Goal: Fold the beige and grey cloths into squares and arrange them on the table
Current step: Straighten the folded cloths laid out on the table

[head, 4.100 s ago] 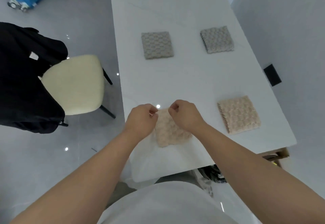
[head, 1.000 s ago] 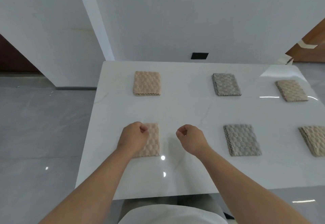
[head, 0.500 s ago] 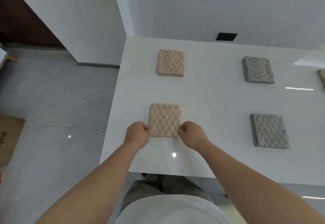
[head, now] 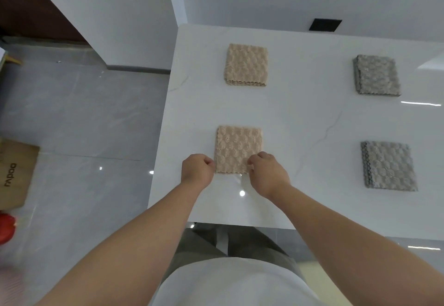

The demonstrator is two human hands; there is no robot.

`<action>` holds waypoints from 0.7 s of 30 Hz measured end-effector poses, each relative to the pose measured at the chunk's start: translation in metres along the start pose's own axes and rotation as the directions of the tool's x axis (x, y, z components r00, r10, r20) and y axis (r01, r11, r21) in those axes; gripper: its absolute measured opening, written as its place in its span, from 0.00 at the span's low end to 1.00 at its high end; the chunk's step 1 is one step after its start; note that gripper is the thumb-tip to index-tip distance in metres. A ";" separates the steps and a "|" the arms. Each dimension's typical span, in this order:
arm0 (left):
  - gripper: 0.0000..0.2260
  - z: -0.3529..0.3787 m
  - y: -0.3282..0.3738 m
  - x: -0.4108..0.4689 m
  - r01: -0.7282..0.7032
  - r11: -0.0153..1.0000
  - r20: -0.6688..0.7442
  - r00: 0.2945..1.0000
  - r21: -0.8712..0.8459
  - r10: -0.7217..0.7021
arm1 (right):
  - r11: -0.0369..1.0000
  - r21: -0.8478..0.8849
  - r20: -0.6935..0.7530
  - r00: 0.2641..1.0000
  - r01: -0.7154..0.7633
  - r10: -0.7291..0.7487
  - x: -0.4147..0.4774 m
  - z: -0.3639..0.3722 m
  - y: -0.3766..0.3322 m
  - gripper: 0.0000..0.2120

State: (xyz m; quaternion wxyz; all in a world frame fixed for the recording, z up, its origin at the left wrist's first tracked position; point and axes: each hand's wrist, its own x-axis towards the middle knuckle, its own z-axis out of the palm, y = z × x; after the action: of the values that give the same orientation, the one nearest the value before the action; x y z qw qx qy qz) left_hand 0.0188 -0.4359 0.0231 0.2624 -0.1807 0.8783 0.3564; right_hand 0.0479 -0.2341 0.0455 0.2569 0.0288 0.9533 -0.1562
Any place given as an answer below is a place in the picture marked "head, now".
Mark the black wall outlet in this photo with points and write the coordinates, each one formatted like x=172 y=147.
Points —
x=325 y=25

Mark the person's right forearm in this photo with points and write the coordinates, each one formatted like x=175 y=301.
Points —
x=364 y=247

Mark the person's right hand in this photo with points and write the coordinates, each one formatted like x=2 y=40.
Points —
x=270 y=175

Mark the beige waffle towel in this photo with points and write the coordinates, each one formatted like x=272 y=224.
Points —
x=237 y=146
x=246 y=64

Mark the dark brown door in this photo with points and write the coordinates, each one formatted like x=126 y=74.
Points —
x=27 y=11

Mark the person's white shirt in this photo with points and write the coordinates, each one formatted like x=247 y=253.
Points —
x=236 y=285

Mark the person's left hand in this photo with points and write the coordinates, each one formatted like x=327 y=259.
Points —
x=197 y=172

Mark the white marble table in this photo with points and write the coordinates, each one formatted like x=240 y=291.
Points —
x=305 y=125

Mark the cream chair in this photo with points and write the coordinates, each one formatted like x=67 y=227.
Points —
x=319 y=288

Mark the red bag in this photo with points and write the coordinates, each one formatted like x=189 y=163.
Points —
x=6 y=227

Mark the printed cardboard box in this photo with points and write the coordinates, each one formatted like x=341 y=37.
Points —
x=24 y=177

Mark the person's left forearm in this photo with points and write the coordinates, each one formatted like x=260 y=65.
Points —
x=131 y=247

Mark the grey waffle towel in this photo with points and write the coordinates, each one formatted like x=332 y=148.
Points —
x=378 y=75
x=388 y=165

